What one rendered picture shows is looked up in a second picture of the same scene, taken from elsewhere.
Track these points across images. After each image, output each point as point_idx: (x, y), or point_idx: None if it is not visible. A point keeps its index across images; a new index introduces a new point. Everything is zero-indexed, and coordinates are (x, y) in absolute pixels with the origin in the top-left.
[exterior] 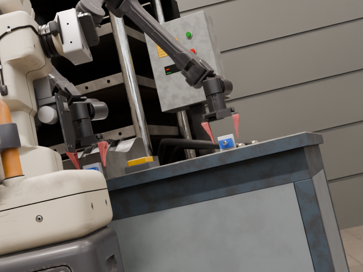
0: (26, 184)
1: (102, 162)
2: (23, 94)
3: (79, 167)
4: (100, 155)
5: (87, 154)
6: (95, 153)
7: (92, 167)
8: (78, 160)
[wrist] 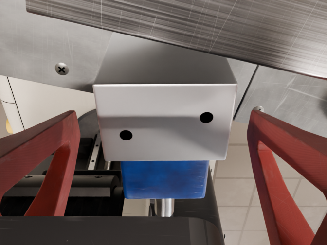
0: None
1: (253, 166)
2: None
3: (64, 129)
4: (265, 216)
5: (74, 22)
6: (224, 56)
7: (189, 198)
8: (32, 158)
